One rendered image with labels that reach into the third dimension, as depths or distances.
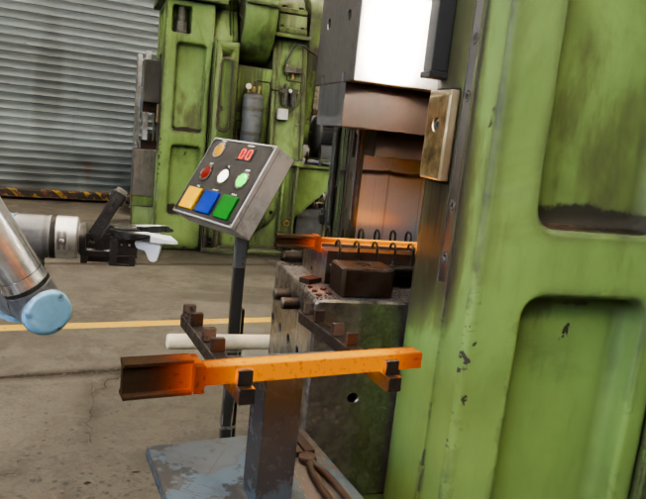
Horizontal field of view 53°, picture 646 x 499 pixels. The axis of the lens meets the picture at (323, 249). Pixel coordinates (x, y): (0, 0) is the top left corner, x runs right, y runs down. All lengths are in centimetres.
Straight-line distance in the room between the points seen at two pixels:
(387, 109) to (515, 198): 44
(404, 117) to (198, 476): 87
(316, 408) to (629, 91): 88
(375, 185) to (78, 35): 782
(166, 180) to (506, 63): 534
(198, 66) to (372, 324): 518
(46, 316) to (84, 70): 808
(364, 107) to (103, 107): 801
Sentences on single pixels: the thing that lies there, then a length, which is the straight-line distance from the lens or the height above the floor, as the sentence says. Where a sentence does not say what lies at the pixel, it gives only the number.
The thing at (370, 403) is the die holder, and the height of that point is 69.
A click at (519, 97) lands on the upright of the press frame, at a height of 134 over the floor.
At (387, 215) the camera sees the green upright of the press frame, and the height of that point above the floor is 105.
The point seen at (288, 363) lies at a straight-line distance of 84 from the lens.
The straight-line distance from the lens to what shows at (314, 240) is 152.
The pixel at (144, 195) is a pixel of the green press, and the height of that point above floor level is 47.
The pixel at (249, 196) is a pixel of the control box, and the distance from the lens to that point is 188.
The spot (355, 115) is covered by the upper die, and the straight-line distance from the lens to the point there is 146.
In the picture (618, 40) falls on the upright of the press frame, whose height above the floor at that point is 147.
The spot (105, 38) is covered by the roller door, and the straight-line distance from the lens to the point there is 939.
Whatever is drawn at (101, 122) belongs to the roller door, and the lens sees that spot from 935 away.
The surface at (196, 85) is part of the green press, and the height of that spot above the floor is 156.
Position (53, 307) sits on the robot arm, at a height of 87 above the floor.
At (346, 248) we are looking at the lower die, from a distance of 153.
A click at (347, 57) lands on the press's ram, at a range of 146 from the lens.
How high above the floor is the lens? 125
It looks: 10 degrees down
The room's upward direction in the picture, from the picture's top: 6 degrees clockwise
